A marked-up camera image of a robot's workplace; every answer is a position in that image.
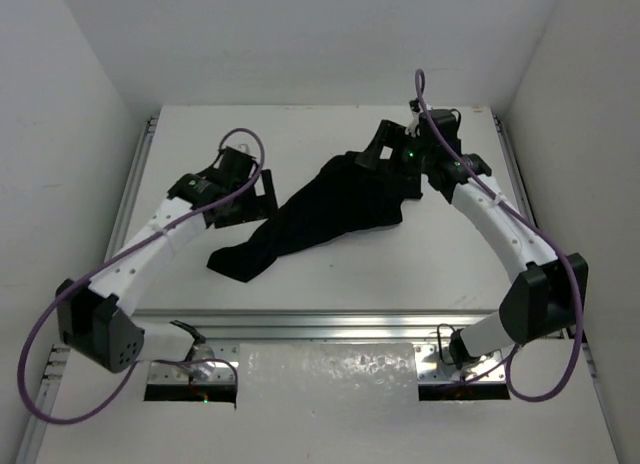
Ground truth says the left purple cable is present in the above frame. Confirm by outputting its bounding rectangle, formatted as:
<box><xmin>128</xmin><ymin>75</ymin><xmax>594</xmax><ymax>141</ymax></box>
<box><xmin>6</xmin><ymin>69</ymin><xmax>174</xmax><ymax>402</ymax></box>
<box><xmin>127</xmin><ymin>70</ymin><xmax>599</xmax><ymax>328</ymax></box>
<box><xmin>17</xmin><ymin>127</ymin><xmax>266</xmax><ymax>425</ymax></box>

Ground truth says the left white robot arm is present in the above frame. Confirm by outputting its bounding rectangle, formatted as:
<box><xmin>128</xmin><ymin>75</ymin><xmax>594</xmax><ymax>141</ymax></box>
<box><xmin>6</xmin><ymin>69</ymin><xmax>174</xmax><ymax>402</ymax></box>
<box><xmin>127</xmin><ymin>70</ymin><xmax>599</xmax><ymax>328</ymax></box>
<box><xmin>56</xmin><ymin>144</ymin><xmax>277</xmax><ymax>373</ymax></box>

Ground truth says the aluminium frame rail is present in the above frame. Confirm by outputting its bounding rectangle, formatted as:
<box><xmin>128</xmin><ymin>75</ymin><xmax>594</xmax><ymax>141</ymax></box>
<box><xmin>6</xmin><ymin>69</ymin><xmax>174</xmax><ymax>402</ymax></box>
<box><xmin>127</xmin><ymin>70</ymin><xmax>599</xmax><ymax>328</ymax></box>
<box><xmin>18</xmin><ymin>107</ymin><xmax>616</xmax><ymax>463</ymax></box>

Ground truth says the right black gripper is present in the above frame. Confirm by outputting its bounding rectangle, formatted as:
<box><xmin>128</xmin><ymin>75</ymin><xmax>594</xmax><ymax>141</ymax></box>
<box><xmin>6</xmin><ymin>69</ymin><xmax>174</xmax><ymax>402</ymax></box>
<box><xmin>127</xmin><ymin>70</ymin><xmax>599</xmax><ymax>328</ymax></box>
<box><xmin>356</xmin><ymin>120</ymin><xmax>433</xmax><ymax>182</ymax></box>

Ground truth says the black t-shirt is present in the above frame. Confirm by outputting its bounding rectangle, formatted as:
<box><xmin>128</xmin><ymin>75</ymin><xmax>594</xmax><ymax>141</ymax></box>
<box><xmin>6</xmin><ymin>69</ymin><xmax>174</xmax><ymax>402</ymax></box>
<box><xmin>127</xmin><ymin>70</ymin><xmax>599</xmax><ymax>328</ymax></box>
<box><xmin>207</xmin><ymin>151</ymin><xmax>422</xmax><ymax>283</ymax></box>

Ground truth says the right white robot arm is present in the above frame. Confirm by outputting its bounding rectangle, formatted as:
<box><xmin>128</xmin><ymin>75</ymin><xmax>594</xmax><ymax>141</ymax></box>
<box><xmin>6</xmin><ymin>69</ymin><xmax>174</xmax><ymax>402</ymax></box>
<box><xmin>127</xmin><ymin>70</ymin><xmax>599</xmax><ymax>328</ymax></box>
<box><xmin>356</xmin><ymin>109</ymin><xmax>588</xmax><ymax>370</ymax></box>

